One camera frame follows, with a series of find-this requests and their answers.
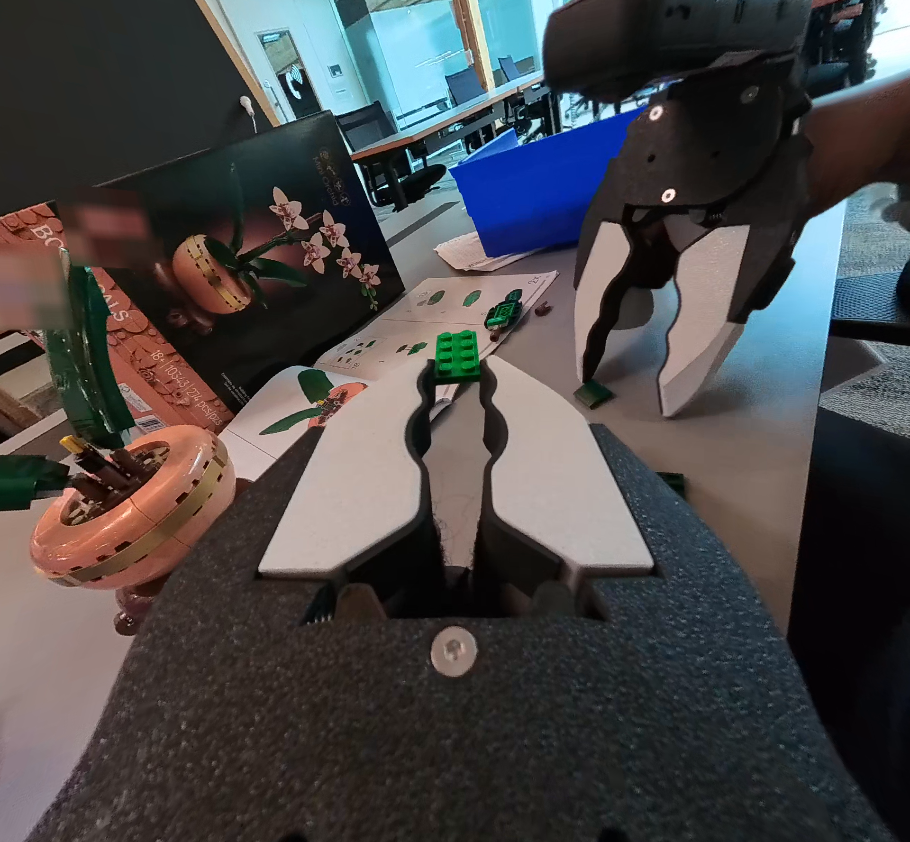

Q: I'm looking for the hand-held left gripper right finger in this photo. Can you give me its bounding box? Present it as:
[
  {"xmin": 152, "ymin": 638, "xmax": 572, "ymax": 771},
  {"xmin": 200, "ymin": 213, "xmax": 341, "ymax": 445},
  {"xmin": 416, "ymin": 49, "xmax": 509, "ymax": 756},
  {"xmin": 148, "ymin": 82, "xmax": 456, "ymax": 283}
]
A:
[{"xmin": 473, "ymin": 356, "xmax": 655, "ymax": 581}]

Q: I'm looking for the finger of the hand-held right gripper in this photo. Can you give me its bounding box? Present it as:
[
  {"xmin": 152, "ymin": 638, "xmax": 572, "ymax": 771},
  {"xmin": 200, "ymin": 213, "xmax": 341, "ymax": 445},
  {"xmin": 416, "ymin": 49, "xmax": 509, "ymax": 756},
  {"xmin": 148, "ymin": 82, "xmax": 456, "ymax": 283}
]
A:
[
  {"xmin": 655, "ymin": 212, "xmax": 753, "ymax": 419},
  {"xmin": 573, "ymin": 216, "xmax": 658, "ymax": 382}
]

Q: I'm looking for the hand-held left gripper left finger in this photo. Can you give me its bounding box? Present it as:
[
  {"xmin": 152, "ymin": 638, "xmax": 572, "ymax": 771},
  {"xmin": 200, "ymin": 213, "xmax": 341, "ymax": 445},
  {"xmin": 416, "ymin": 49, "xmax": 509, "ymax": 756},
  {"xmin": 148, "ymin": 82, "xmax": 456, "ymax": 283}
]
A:
[{"xmin": 257, "ymin": 358, "xmax": 447, "ymax": 586}]

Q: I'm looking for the bright green toy brick plate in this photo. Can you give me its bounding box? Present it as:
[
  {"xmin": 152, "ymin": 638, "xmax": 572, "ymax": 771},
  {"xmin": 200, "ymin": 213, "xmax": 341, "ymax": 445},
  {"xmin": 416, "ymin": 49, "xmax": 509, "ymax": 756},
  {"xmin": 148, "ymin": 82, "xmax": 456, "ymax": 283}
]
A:
[{"xmin": 432, "ymin": 331, "xmax": 483, "ymax": 382}]

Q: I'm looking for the person's right forearm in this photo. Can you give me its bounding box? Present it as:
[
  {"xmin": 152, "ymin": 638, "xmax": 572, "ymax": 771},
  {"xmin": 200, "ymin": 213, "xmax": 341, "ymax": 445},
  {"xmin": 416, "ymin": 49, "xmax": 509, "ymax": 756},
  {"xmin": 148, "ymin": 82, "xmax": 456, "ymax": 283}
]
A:
[{"xmin": 803, "ymin": 70, "xmax": 910, "ymax": 217}]

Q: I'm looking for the blue plastic bin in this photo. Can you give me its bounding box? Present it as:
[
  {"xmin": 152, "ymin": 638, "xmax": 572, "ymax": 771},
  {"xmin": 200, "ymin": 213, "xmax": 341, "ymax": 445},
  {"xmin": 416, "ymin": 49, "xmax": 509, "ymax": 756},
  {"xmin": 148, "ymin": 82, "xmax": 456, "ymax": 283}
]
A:
[{"xmin": 449, "ymin": 106, "xmax": 641, "ymax": 256}]

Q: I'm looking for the green brick leaf assembly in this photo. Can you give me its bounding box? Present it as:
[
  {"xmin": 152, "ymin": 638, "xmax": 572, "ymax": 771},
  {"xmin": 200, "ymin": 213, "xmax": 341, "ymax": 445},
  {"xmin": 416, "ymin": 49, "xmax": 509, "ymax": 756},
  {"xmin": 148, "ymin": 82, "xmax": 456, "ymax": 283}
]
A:
[{"xmin": 485, "ymin": 293, "xmax": 525, "ymax": 332}]

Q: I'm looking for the white paper sheet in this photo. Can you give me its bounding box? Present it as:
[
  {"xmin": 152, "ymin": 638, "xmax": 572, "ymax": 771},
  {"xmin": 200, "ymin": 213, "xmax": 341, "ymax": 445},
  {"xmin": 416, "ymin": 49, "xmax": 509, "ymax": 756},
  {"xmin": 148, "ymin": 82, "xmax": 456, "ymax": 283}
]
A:
[{"xmin": 434, "ymin": 230, "xmax": 541, "ymax": 273}]

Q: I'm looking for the black mesh chair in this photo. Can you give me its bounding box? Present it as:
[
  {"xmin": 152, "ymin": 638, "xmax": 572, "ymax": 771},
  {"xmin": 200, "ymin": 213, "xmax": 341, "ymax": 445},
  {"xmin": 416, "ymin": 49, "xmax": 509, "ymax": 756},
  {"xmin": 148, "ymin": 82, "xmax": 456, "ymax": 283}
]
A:
[{"xmin": 828, "ymin": 272, "xmax": 910, "ymax": 345}]

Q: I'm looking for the building instruction booklet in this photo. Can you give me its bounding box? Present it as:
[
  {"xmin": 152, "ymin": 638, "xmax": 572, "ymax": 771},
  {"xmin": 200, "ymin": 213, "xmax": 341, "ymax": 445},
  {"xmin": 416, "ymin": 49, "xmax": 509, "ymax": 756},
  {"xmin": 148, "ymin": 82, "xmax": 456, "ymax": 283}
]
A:
[{"xmin": 220, "ymin": 272, "xmax": 560, "ymax": 480}]

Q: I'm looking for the pink brick flower pot model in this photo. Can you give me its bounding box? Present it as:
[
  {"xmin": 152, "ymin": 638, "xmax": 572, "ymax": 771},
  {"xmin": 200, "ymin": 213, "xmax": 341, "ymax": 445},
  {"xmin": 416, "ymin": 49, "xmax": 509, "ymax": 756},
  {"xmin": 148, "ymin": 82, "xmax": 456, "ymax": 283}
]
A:
[{"xmin": 0, "ymin": 248, "xmax": 237, "ymax": 638}]

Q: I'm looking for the long wooden table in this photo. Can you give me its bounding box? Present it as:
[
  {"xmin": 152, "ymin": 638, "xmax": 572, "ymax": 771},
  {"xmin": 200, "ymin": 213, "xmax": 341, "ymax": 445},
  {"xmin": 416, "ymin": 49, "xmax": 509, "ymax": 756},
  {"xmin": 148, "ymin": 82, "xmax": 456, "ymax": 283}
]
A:
[{"xmin": 352, "ymin": 70, "xmax": 548, "ymax": 167}]

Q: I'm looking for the dark orchid set box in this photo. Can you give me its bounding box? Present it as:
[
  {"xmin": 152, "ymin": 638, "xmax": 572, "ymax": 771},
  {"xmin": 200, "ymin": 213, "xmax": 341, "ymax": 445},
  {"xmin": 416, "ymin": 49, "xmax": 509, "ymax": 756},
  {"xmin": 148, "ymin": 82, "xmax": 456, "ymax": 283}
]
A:
[{"xmin": 0, "ymin": 110, "xmax": 405, "ymax": 434}]

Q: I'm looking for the black office chair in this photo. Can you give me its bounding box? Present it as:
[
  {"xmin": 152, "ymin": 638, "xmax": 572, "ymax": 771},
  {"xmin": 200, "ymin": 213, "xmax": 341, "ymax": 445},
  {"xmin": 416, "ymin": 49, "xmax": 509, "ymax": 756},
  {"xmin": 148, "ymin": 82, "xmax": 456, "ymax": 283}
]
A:
[{"xmin": 337, "ymin": 102, "xmax": 445, "ymax": 210}]

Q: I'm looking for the black monitor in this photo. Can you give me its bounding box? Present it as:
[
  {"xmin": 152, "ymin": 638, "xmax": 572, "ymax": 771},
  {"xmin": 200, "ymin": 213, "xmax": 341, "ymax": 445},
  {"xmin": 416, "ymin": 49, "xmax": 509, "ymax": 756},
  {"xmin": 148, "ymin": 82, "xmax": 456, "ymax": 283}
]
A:
[{"xmin": 0, "ymin": 0, "xmax": 278, "ymax": 210}]

